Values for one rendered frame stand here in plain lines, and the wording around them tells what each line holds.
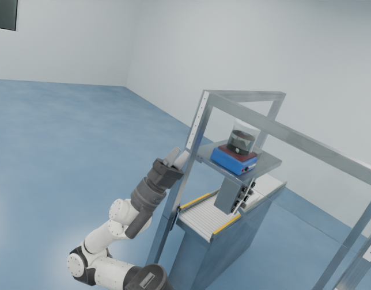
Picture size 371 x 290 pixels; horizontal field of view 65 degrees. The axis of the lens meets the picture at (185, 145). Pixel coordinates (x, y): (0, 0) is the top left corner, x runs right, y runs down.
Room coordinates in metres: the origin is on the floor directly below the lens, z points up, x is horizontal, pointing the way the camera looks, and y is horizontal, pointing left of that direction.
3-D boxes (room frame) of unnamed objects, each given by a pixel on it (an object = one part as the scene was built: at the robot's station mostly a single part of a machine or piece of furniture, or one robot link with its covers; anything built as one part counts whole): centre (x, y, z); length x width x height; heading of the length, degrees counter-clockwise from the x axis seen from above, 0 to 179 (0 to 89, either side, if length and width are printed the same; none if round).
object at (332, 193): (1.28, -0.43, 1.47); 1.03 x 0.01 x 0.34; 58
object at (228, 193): (1.52, -0.37, 1.14); 0.22 x 0.11 x 0.20; 148
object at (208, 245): (2.08, -0.57, 0.77); 1.30 x 0.29 x 0.10; 148
